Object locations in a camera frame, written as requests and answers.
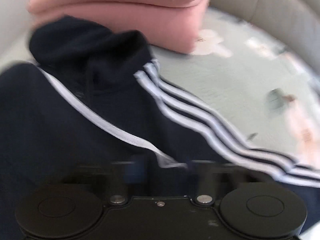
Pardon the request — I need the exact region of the navy hoodie with white stripes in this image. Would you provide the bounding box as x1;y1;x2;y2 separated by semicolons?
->
1;17;319;239

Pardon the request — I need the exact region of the green floral bedspread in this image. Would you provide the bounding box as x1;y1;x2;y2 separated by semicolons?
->
152;8;319;167

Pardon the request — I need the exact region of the folded pink quilt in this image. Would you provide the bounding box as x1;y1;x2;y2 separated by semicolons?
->
28;0;209;54

